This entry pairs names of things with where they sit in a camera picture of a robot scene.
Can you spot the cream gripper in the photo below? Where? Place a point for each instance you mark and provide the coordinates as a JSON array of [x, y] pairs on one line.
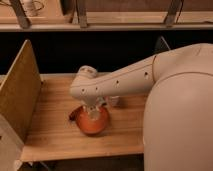
[[92, 104]]

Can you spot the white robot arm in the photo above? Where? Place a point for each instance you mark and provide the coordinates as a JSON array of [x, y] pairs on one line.
[[178, 115]]

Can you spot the orange ceramic bowl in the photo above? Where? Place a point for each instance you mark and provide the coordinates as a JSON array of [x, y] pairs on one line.
[[91, 125]]

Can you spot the clear plastic cup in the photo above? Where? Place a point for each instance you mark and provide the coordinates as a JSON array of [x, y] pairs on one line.
[[113, 100]]

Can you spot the left wooden side panel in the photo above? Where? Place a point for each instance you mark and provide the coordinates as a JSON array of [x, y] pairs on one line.
[[19, 92]]

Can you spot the right dark side panel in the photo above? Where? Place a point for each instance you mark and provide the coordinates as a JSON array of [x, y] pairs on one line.
[[161, 45]]

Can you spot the white container on shelf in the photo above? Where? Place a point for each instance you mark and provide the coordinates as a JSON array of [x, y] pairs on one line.
[[30, 8]]

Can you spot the wooden shelf rail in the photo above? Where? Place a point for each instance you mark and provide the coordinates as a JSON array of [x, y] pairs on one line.
[[107, 15]]

